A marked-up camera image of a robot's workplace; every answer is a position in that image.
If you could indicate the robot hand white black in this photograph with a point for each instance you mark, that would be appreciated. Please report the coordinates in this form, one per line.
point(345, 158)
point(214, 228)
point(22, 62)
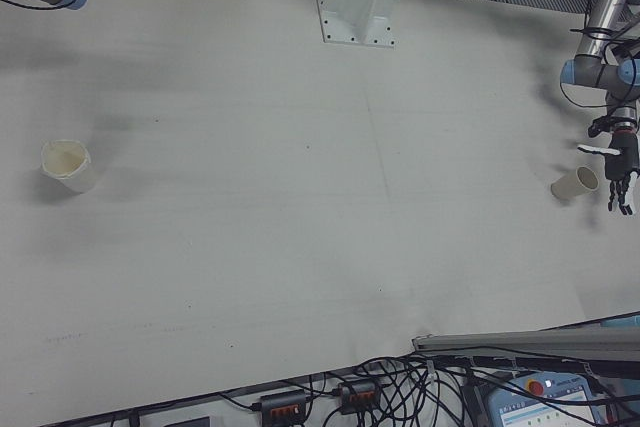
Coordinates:
point(620, 162)

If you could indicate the paper cup with brown inside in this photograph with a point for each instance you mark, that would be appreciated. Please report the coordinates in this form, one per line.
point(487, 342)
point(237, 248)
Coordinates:
point(572, 187)

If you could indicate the white paper cup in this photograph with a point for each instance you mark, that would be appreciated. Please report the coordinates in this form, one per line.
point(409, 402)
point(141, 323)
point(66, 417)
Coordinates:
point(67, 167)

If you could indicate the light blue plastic bin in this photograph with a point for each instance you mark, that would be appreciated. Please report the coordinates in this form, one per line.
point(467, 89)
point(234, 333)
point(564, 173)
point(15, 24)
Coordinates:
point(622, 321)

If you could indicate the aluminium profile beam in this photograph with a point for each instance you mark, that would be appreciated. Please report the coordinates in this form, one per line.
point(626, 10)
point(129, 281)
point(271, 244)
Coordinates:
point(525, 344)

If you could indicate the blue-grey teach pendant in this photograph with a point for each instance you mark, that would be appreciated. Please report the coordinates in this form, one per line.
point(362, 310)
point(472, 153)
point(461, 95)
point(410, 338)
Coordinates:
point(540, 407)

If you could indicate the black hub with orange ports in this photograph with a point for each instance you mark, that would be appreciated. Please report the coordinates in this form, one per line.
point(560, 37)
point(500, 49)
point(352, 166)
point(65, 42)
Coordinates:
point(282, 404)
point(357, 394)

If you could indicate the black flat box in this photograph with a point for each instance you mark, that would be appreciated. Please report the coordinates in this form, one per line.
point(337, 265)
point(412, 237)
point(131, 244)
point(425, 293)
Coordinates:
point(189, 422)

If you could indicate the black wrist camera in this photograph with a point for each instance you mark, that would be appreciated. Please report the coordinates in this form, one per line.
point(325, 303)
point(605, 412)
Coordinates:
point(600, 124)

